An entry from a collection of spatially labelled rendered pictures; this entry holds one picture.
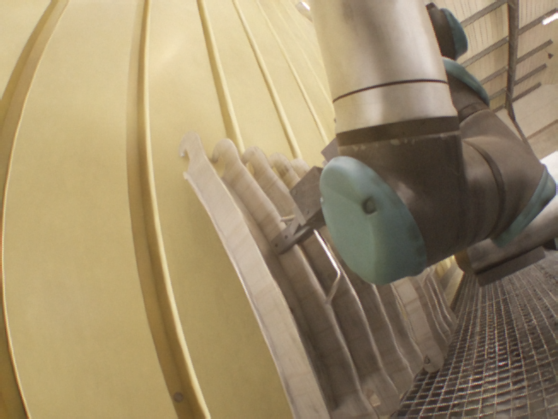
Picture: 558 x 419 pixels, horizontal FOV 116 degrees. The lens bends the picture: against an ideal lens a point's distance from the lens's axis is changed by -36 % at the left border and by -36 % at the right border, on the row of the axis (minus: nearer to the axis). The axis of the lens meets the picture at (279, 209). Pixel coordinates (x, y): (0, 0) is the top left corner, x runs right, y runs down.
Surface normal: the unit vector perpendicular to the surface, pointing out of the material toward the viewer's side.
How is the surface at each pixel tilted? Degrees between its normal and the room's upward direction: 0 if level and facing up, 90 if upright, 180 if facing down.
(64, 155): 90
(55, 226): 90
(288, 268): 90
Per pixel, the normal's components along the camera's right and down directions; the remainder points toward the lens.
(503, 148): 0.00, -0.64
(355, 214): -0.93, 0.32
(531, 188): -0.58, -0.28
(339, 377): -0.66, -0.04
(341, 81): -0.89, 0.26
